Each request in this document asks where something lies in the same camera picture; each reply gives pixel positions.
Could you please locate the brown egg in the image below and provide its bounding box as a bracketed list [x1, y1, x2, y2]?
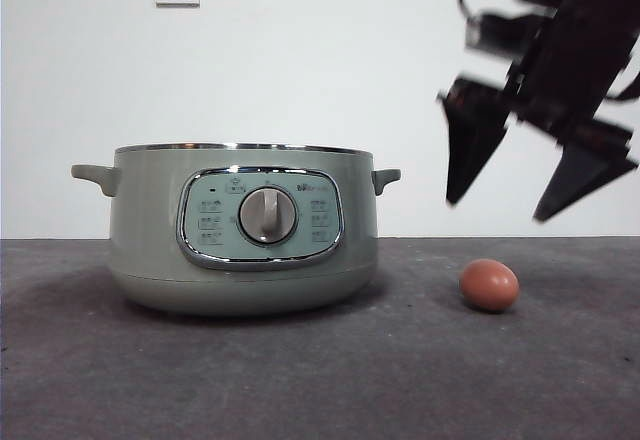
[458, 258, 521, 314]

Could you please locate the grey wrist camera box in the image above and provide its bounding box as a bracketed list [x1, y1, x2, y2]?
[463, 8, 545, 57]

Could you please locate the green electric cooking pot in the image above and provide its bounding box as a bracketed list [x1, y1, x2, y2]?
[71, 142, 402, 317]

